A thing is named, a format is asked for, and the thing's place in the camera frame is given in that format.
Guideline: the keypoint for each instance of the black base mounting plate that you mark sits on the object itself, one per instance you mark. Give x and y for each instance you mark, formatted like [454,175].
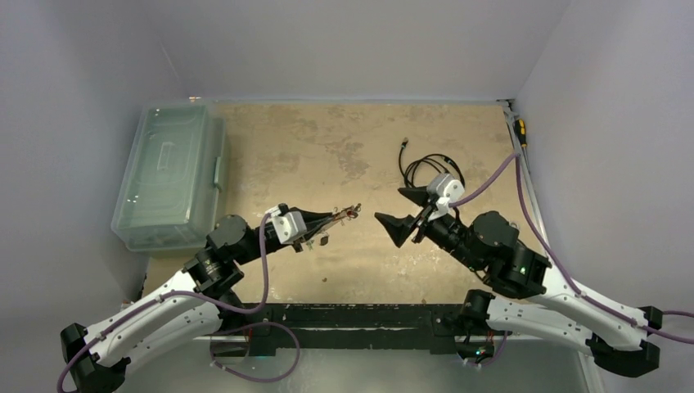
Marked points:
[440,329]

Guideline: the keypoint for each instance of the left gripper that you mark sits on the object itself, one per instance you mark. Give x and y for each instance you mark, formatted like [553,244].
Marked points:
[313,221]

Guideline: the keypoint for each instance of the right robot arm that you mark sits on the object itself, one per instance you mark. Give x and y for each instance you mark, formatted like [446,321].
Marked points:
[526,292]

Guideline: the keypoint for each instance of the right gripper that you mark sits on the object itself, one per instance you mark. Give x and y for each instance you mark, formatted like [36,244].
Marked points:
[422,221]

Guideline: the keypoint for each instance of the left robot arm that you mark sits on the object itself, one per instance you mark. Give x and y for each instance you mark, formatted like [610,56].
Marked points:
[192,303]

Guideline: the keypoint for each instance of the yellow handled screwdriver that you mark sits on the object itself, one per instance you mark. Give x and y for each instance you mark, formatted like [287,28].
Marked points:
[520,132]

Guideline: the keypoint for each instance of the translucent green storage box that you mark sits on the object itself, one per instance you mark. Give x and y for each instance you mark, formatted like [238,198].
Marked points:
[174,178]

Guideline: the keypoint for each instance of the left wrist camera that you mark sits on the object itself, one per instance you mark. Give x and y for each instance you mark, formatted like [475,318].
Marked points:
[278,219]

